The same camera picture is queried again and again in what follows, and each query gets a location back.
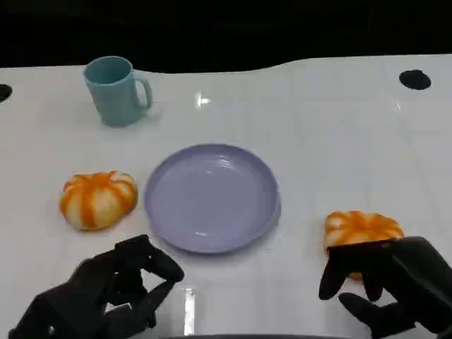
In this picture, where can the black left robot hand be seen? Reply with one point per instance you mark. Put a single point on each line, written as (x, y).
(92, 293)

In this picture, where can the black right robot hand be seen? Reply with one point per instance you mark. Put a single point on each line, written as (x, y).
(420, 279)

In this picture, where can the orange white toy bread roll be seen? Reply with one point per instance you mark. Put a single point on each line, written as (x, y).
(95, 201)
(360, 227)

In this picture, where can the lilac plate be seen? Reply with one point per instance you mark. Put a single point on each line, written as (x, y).
(212, 197)

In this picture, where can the pale green mug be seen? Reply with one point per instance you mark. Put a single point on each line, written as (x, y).
(113, 102)

